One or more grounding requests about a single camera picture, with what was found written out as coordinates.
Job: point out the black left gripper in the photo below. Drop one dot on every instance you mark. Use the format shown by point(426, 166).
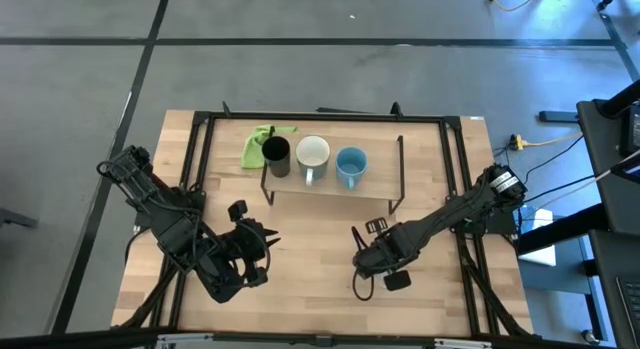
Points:
point(240, 254)

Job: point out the black caster wheel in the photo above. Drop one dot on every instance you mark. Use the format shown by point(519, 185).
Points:
point(590, 336)

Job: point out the grey furniture foot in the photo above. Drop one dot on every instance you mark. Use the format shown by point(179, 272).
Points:
point(17, 219)

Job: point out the black desk support beam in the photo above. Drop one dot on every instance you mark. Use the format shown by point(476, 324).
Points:
point(560, 231)

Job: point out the black laptop desk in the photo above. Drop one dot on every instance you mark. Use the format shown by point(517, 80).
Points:
point(607, 289)

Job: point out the grey base plate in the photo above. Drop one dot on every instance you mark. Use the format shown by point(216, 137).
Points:
point(557, 117)

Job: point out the yellow power strip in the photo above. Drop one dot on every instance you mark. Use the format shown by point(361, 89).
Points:
point(517, 141)

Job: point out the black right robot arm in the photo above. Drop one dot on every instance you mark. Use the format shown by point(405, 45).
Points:
point(450, 211)

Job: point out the light blue mug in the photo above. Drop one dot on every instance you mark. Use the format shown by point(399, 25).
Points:
point(351, 161)

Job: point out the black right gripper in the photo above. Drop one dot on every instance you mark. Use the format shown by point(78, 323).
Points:
point(385, 251)

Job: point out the black keyboard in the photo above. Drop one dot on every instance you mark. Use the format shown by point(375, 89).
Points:
point(631, 304)

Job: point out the wooden shelf with black legs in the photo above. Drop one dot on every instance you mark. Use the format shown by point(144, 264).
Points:
point(380, 179)

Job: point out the white box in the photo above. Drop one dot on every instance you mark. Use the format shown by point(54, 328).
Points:
point(540, 256)

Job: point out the black desktop device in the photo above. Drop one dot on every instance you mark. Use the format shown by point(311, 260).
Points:
point(632, 131)

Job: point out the black horizontal rig rail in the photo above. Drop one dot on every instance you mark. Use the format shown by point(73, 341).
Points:
point(250, 337)

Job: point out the black metal table frame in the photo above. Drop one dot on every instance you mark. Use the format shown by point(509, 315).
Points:
point(350, 117)

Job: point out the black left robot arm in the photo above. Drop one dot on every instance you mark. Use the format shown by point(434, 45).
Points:
point(150, 199)

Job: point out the green cloth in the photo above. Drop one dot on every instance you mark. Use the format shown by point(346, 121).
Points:
point(252, 151)

